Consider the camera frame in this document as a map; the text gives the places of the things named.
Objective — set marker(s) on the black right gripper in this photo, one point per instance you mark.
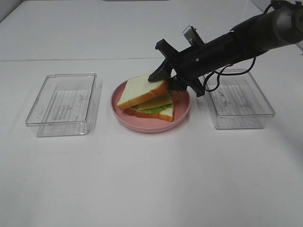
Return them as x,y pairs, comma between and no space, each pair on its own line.
184,68

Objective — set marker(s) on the yellow cheese slice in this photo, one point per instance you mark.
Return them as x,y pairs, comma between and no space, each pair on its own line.
158,101

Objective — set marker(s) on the bread slice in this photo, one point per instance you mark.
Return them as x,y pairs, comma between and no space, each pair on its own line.
138,90
167,115

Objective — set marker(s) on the green lettuce leaf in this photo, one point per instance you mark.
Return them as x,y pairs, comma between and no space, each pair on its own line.
157,109

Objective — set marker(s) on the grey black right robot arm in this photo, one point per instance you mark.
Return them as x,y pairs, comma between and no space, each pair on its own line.
272,29

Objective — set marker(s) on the pink round plate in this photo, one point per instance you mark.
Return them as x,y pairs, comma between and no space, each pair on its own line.
149,125

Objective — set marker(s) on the clear right plastic tray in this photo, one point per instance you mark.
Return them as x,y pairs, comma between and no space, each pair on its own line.
238,103

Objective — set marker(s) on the clear plastic tray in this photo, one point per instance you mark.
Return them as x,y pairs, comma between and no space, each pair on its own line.
66,105
238,103

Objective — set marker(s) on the clear left plastic tray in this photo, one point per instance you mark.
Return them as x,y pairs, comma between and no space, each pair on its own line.
66,105

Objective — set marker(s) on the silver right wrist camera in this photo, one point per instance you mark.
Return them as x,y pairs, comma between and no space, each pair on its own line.
192,36

